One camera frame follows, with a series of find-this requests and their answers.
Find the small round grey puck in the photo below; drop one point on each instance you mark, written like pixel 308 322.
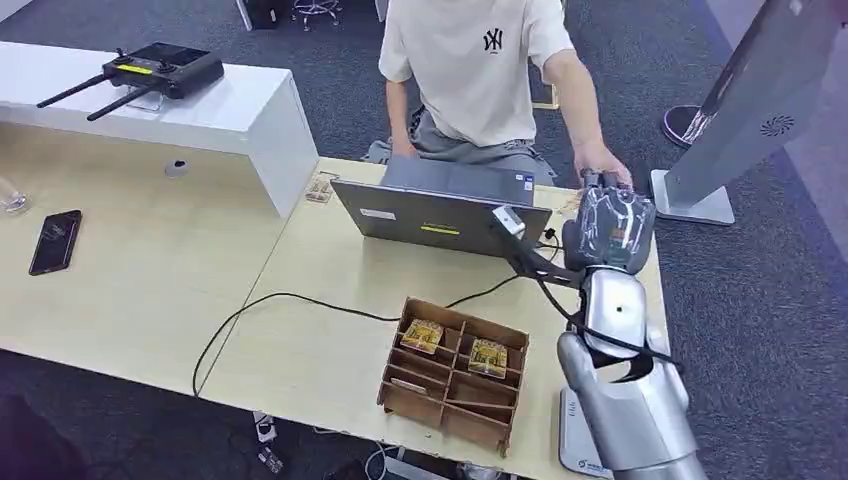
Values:
pixel 176 167

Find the person's right hand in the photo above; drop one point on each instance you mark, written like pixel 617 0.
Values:
pixel 403 147

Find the black box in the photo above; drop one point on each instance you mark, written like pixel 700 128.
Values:
pixel 262 12

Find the black remote controller with antennas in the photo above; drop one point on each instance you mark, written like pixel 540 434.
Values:
pixel 166 66

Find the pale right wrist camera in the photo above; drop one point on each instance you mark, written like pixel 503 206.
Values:
pixel 509 222

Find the clear drinking glass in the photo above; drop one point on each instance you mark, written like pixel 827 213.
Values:
pixel 12 200

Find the small black power adapter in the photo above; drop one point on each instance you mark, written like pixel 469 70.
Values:
pixel 270 460

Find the wooden compartment card box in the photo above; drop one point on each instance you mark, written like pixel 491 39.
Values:
pixel 424 404

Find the loose printed cards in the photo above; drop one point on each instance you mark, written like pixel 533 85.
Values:
pixel 320 191

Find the yellow printed card pack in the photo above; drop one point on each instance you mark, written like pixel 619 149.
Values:
pixel 487 358
pixel 421 336

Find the chrome chair base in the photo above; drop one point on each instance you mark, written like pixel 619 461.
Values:
pixel 316 8

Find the person's left hand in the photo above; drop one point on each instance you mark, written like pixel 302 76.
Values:
pixel 599 162

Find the grey laptop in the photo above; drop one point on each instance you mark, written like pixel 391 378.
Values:
pixel 437 218

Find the white desk riser shelf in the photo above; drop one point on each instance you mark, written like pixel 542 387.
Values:
pixel 218 112

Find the clear acrylic controller stand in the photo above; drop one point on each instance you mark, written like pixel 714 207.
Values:
pixel 149 101

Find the round black pole base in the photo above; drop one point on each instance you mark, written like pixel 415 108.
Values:
pixel 677 122

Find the black smartphone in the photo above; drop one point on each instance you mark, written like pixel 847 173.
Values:
pixel 56 242

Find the person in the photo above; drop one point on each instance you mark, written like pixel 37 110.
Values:
pixel 464 73

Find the grey kiosk stand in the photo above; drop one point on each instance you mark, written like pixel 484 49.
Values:
pixel 748 112

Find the small pale card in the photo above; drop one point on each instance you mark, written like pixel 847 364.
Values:
pixel 408 385

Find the grey pad with code label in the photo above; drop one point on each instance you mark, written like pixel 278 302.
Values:
pixel 575 437

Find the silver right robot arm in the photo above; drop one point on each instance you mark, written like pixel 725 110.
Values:
pixel 629 411

